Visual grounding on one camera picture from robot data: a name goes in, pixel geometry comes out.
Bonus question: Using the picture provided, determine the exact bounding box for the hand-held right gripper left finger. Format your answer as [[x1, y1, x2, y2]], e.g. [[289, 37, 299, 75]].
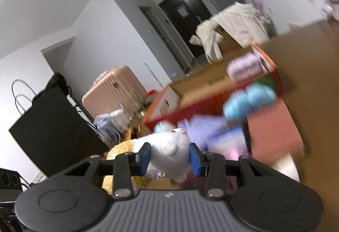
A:
[[57, 143, 152, 200]]

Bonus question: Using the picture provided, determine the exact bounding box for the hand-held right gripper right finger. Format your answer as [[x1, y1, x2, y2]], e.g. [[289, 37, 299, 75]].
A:
[[189, 143, 281, 199]]

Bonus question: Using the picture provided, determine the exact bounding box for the white plush toy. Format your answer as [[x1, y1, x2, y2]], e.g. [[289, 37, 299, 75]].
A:
[[138, 127, 192, 183]]

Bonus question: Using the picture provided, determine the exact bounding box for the purple ribbed cloth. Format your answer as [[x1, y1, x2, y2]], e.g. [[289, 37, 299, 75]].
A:
[[177, 114, 249, 154]]

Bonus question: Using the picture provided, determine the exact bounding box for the orange cardboard box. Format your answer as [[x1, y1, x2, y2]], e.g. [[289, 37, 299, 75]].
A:
[[143, 43, 282, 133]]

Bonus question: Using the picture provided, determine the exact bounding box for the light blue plush toy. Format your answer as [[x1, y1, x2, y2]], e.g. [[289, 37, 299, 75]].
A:
[[223, 84, 277, 121]]

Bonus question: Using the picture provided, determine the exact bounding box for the lavender fluffy headband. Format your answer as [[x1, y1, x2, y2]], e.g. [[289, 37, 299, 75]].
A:
[[227, 53, 265, 81]]

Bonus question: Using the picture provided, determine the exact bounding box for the green soft item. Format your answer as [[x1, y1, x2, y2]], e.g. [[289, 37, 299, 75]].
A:
[[256, 76, 277, 91]]

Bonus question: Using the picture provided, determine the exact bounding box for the pile of plastic bags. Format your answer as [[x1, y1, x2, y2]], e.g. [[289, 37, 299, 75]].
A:
[[94, 109, 133, 142]]

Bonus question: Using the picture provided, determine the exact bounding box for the black paper bag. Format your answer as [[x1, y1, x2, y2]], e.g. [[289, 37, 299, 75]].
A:
[[9, 80, 108, 177]]

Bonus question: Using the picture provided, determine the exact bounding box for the pink suitcase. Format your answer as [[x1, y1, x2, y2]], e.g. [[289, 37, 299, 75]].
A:
[[82, 65, 147, 122]]

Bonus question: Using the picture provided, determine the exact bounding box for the mop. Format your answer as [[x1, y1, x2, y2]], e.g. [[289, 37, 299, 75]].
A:
[[144, 63, 165, 89]]

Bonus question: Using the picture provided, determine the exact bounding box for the pink box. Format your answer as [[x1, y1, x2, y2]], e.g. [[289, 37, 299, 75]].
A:
[[246, 98, 305, 160]]

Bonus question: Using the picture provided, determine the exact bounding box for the narrow grey door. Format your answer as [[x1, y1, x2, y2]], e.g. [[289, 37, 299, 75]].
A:
[[139, 6, 191, 74]]

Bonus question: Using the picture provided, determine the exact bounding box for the wooden cabinet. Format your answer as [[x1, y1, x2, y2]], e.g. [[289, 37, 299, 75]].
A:
[[217, 28, 245, 56]]

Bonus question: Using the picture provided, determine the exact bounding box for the dark entrance door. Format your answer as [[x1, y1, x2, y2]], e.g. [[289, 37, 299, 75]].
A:
[[159, 0, 212, 59]]

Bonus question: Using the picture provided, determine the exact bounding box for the cream white coat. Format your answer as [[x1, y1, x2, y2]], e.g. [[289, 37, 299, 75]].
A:
[[189, 1, 276, 63]]

